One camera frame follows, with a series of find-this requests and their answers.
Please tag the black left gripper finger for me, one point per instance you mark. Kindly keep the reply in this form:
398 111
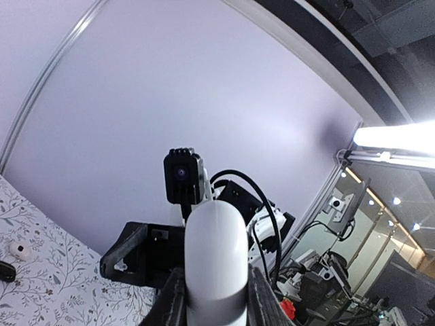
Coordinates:
263 308

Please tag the white oval charging case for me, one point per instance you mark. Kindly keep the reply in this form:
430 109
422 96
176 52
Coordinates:
216 265

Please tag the red shaker bottle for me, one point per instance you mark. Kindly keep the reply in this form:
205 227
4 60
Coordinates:
288 307

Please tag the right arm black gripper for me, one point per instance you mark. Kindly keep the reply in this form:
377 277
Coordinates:
154 255

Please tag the aluminium corner post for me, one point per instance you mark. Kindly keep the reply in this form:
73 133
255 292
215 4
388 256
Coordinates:
35 90

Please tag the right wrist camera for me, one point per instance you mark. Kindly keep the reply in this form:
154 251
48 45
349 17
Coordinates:
184 176

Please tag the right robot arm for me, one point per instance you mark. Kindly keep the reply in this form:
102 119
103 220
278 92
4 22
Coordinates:
263 223

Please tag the small white earbud case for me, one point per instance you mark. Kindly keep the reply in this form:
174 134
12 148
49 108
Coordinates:
20 251

